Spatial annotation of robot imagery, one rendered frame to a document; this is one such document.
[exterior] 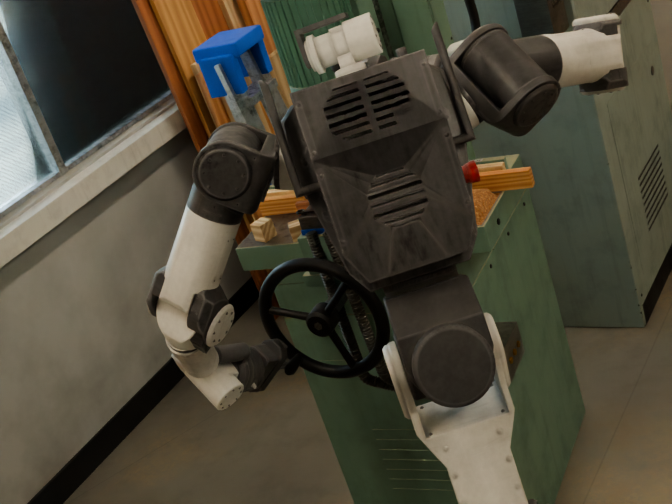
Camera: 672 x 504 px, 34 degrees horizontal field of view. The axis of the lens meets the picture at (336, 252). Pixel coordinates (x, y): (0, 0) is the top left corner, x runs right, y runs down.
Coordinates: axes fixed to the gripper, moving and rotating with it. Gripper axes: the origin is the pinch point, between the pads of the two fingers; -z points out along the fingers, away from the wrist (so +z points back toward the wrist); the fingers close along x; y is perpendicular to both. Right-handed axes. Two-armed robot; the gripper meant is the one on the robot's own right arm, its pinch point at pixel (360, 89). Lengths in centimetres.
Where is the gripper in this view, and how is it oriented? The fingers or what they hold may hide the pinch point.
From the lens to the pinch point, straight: 217.6
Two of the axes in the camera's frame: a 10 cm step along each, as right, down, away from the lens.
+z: 8.7, -0.7, -4.8
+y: 4.8, -0.7, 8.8
